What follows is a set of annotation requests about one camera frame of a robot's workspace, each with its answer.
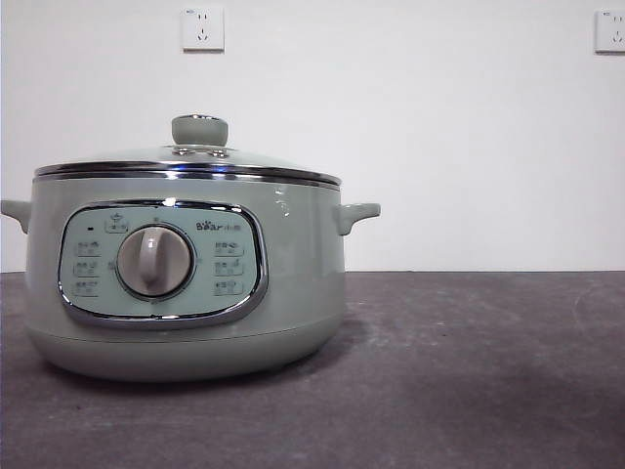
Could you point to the glass lid with green knob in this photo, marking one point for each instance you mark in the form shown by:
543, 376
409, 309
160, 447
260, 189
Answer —
199, 131

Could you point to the white wall socket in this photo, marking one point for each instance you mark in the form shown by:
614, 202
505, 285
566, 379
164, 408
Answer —
204, 29
611, 31

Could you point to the pale green electric cooking pot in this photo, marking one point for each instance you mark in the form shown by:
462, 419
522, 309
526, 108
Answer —
293, 273

